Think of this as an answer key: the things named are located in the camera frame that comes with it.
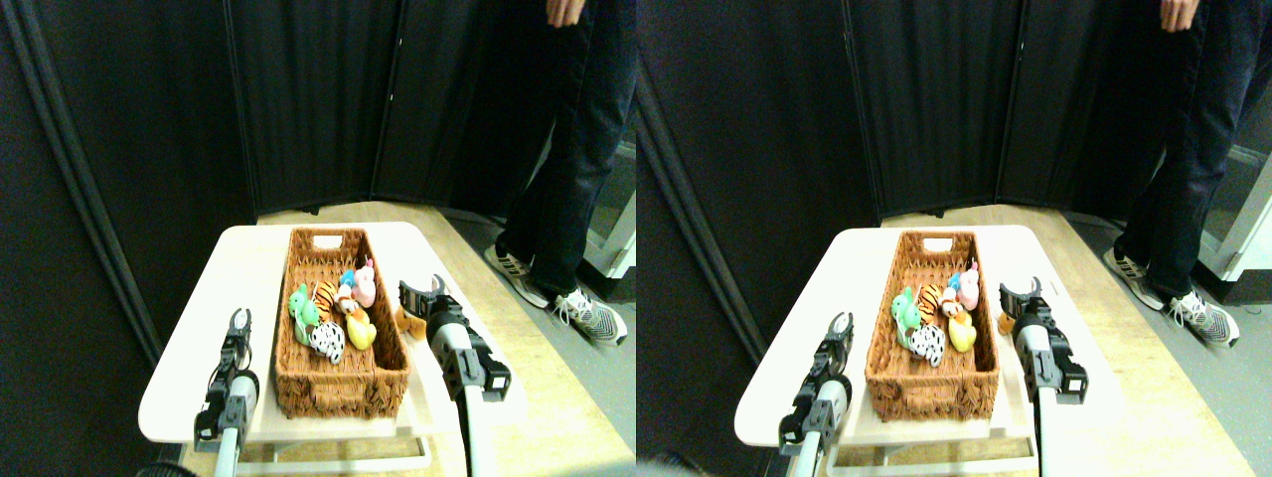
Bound curtain stand pole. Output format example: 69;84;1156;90
636;60;768;367
5;0;165;364

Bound yellow duck toy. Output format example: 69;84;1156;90
345;310;379;351
949;314;980;354

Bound black and white toy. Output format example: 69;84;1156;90
308;322;347;366
909;325;948;369

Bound low white table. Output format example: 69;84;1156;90
138;223;529;473
734;227;1125;473

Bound person's legs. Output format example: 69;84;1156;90
1102;0;1272;349
484;0;636;347

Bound brown wicker basket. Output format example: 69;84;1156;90
274;228;412;419
865;231;1001;422

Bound black bracket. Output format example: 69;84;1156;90
1055;350;1091;404

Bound pink toy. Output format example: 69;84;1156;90
353;258;378;309
957;261;982;312

